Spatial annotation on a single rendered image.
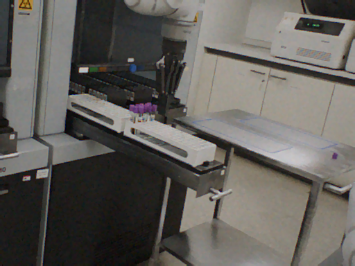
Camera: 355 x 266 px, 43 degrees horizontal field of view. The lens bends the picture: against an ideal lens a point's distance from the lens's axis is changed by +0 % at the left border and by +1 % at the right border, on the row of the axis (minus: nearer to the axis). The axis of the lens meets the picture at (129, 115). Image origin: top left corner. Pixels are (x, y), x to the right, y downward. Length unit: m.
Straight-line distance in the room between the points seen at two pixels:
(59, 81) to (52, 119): 0.14
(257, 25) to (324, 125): 1.38
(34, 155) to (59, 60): 0.34
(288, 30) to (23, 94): 2.60
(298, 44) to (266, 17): 0.91
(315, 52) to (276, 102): 0.49
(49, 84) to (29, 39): 0.18
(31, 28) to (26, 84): 0.19
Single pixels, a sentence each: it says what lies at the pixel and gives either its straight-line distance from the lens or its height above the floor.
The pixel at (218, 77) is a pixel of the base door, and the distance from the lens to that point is 4.01.
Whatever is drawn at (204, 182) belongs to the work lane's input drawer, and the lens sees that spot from 1.28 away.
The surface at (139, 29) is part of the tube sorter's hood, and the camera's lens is 1.76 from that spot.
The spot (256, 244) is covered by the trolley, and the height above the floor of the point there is 0.28.
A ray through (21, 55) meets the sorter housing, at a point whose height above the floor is 1.03.
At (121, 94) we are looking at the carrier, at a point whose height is 0.87.
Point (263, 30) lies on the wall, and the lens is 4.51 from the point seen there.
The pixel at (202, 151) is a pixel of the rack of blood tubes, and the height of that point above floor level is 0.86.
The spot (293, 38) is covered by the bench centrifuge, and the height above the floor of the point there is 1.07.
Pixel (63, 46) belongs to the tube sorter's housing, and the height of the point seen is 1.06.
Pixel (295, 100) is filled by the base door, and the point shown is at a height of 0.62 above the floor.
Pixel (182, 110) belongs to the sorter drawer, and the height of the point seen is 0.79.
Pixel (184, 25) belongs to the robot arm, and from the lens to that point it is 1.31.
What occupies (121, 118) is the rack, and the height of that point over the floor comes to 0.86.
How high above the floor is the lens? 1.28
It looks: 16 degrees down
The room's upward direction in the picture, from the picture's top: 8 degrees clockwise
